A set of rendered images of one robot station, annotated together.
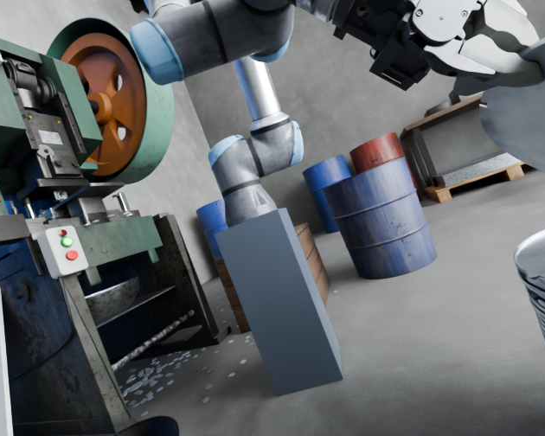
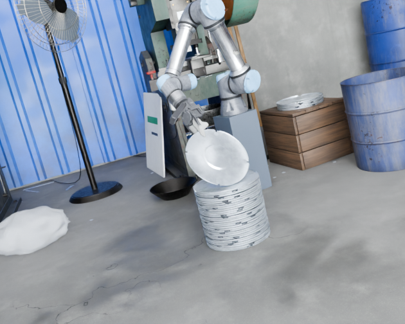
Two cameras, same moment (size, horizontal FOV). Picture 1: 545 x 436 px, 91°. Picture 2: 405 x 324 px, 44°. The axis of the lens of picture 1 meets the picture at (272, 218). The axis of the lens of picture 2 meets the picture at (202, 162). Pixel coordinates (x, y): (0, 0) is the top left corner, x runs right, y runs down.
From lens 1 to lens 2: 2.32 m
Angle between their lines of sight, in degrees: 55
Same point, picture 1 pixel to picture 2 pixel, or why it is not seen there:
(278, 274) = not seen: hidden behind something
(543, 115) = (216, 142)
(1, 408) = (161, 150)
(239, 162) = (223, 88)
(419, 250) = (380, 159)
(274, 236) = (228, 128)
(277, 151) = (237, 88)
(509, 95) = (211, 134)
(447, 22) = (186, 121)
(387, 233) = (358, 136)
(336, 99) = not seen: outside the picture
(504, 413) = not seen: hidden behind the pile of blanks
